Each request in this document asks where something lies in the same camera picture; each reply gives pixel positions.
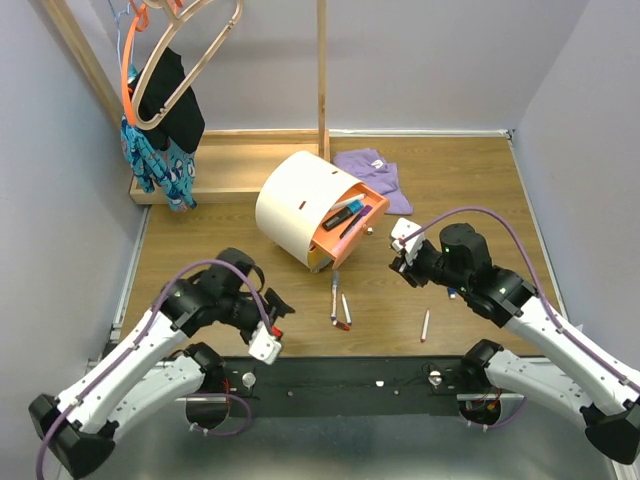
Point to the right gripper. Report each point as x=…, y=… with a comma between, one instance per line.
x=410, y=273

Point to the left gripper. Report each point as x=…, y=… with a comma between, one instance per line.
x=275, y=307

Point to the purple black highlighter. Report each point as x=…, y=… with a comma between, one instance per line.
x=357, y=218

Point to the small red cap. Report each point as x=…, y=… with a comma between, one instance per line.
x=340, y=325

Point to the blue black highlighter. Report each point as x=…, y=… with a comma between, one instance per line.
x=342, y=215

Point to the white round drawer organizer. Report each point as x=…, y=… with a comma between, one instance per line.
x=295, y=198

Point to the pink highlighter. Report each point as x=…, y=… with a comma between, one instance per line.
x=341, y=244

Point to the grey white marker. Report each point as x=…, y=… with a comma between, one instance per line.
x=343, y=203

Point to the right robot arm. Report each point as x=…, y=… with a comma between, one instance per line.
x=583, y=383

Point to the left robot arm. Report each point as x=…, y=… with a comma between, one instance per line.
x=82, y=424

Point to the blue white pen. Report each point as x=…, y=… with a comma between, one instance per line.
x=334, y=295

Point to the red tipped white pencil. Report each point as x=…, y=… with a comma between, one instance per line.
x=425, y=326

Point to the white pencil stub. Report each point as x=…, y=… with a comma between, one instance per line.
x=346, y=310

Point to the purple cloth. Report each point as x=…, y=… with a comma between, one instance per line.
x=369, y=166

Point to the blue patterned garment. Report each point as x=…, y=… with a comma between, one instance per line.
x=164, y=157

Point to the orange clothes hanger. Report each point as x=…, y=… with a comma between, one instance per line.
x=139, y=23

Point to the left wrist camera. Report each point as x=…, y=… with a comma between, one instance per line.
x=265, y=345

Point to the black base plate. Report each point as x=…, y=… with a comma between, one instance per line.
x=341, y=386

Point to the wooden rack frame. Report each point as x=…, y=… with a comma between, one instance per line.
x=232, y=165

